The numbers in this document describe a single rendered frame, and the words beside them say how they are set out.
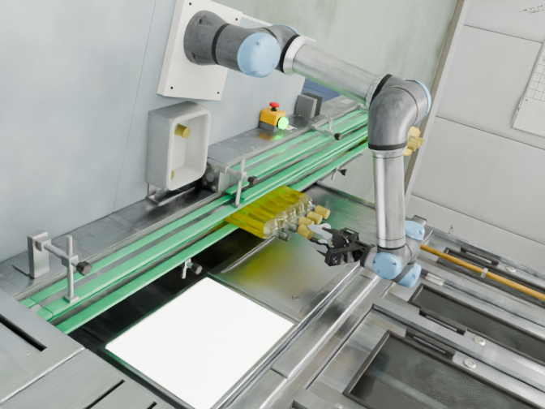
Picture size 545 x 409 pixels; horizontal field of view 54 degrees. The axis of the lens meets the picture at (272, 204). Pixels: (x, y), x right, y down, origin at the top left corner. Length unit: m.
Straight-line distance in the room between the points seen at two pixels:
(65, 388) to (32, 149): 0.64
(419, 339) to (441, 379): 0.15
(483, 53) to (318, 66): 5.99
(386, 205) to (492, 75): 6.12
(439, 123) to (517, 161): 1.11
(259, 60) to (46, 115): 0.55
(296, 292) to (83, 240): 0.64
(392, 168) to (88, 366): 0.84
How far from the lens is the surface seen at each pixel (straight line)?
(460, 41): 7.49
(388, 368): 1.58
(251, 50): 1.45
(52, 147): 1.37
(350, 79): 1.49
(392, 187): 1.37
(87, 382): 0.87
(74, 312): 1.39
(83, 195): 1.49
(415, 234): 1.54
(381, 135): 1.33
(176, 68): 1.56
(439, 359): 1.67
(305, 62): 1.54
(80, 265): 1.20
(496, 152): 7.62
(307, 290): 1.68
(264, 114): 2.04
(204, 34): 1.53
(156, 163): 1.59
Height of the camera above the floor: 1.75
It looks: 24 degrees down
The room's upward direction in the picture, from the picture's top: 114 degrees clockwise
